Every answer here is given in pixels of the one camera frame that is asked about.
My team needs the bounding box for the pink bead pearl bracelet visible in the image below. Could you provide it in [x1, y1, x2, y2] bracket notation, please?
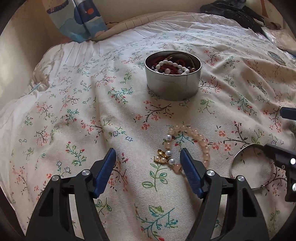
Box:
[153, 124, 211, 175]

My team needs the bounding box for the thin silver bangle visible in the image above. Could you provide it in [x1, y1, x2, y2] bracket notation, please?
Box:
[229, 144, 274, 191]

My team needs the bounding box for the round tin lid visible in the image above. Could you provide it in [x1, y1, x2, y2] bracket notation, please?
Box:
[267, 51, 286, 66]

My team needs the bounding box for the floral white bedsheet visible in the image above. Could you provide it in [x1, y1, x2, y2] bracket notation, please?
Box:
[1, 14, 295, 240]

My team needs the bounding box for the round silver metal tin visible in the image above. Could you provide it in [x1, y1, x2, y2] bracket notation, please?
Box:
[144, 50, 202, 101]

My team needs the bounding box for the beige striped pillow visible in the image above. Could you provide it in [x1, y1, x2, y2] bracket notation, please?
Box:
[90, 11, 196, 42]

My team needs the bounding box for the blue cartoon curtain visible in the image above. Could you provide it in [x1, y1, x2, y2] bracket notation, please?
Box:
[42, 0, 107, 43]

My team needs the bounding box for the white pearl bracelet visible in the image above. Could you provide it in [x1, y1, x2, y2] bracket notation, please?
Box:
[151, 59, 194, 76]

